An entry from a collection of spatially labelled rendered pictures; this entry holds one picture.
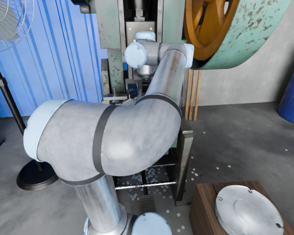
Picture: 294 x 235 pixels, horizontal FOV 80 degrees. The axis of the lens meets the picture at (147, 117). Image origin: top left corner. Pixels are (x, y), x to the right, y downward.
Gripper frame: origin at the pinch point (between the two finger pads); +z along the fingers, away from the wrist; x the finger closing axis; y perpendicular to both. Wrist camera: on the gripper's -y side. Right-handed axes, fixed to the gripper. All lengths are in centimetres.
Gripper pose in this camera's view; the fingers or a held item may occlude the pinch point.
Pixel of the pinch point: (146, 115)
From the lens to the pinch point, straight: 82.4
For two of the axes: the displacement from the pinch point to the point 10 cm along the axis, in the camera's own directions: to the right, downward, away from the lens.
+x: -9.9, 0.6, -1.0
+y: -1.2, -5.3, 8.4
